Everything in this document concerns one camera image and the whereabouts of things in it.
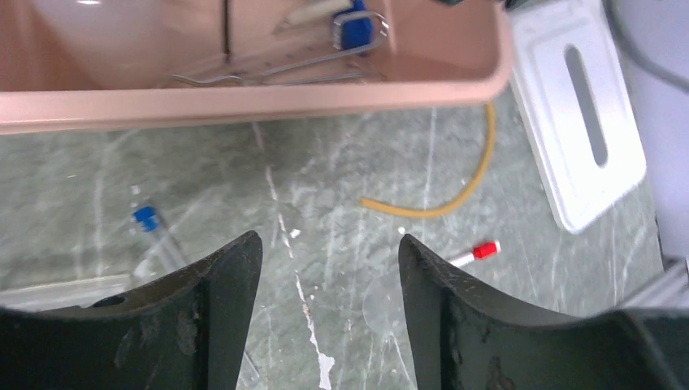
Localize yellow rubber tubing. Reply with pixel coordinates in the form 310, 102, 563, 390
358, 102, 496, 219

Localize pink plastic bin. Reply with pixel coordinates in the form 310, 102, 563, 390
1, 1, 513, 134

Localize white plastic lid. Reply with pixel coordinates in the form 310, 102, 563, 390
509, 1, 646, 234

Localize white bottle red cap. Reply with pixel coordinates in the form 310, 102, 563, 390
32, 1, 169, 89

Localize red white marker pen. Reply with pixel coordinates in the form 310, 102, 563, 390
448, 240, 501, 268

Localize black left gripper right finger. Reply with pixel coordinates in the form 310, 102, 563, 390
398, 235, 688, 389

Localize glass dropper blue fittings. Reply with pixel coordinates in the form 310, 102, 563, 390
132, 203, 189, 272

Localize measuring cylinder blue base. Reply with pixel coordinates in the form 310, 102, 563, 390
332, 0, 373, 50

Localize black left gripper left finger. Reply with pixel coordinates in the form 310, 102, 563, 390
1, 231, 262, 389

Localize clear test tube rack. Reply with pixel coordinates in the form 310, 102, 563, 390
1, 274, 131, 312

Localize clear plastic funnel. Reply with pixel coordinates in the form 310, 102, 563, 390
362, 272, 406, 336

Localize black wire tripod stand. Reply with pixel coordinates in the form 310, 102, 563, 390
221, 0, 232, 63

